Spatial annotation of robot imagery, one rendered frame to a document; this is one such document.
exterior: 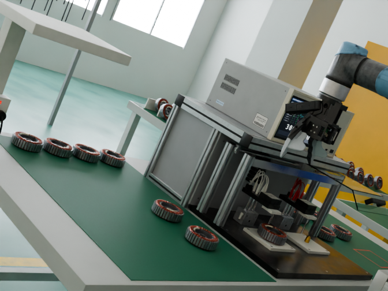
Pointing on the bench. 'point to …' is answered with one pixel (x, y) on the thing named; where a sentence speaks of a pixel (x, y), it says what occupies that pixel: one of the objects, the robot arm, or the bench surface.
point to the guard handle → (375, 202)
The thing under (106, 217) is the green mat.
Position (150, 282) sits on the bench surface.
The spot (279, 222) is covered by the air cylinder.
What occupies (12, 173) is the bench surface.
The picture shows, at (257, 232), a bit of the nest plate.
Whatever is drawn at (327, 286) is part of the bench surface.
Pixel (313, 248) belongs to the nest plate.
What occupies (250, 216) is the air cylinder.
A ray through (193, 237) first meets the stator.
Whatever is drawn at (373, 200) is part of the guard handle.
